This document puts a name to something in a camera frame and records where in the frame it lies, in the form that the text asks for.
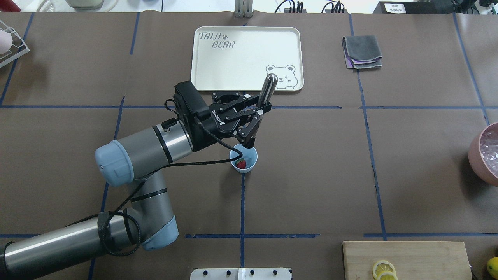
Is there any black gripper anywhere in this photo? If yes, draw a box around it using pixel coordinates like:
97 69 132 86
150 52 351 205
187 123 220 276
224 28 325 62
183 92 272 152

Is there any red strawberry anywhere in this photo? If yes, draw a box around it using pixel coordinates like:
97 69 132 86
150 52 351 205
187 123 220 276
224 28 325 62
235 158 247 170

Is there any steel muddler with black cap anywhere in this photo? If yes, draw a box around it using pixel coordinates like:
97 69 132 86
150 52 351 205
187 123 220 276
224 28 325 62
242 74 279 149

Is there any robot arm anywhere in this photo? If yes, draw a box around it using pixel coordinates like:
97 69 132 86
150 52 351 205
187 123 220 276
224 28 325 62
1 93 269 280

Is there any light blue plastic cup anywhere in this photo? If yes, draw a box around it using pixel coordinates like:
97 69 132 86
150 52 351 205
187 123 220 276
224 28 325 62
230 144 258 173

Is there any white cup rack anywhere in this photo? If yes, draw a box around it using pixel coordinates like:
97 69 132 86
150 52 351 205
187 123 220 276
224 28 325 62
0 21 30 68

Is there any pink bowl of ice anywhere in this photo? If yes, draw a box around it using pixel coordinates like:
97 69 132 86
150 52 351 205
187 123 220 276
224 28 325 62
468 122 498 186

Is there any pink cup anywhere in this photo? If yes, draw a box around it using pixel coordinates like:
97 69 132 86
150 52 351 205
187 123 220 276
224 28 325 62
0 30 13 54

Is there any cream bear serving tray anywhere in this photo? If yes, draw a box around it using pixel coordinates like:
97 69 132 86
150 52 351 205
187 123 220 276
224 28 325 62
190 26 304 92

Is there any grey folded cloth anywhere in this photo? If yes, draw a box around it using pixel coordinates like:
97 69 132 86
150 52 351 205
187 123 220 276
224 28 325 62
342 35 382 70

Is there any lemon slices row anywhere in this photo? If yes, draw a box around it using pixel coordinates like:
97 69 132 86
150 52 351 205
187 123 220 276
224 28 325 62
372 259 398 280

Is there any wooden cutting board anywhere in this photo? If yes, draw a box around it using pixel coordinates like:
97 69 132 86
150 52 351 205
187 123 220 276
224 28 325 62
342 241 472 280

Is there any yellow lemon top left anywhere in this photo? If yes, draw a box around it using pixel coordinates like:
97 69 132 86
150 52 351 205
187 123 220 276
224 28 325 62
486 257 498 280

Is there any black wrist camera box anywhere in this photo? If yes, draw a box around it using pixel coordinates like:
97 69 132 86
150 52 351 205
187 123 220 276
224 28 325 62
173 81 210 123

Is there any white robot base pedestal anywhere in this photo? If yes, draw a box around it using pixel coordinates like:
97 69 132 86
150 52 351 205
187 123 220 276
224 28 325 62
190 267 293 280

